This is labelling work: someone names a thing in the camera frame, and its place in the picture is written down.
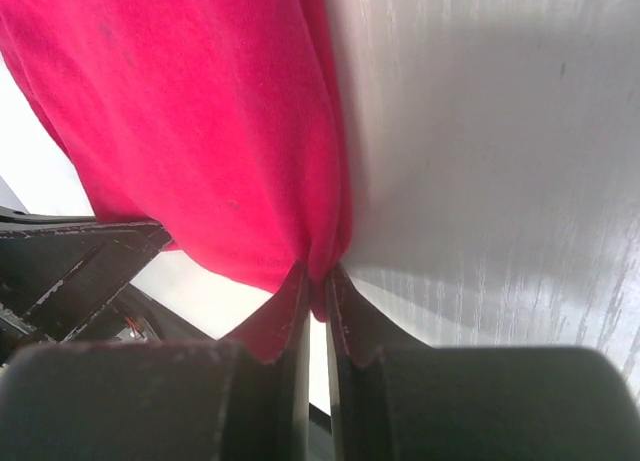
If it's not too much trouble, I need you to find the magenta t shirt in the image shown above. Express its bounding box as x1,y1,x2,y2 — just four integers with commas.
0,0,354,322

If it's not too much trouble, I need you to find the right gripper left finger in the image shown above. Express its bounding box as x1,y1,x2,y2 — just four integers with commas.
1,265,311,460

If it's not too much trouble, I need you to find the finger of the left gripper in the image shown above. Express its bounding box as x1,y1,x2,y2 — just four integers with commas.
1,207,172,342

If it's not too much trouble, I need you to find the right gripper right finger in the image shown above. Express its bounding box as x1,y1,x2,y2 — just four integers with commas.
324,267,639,460

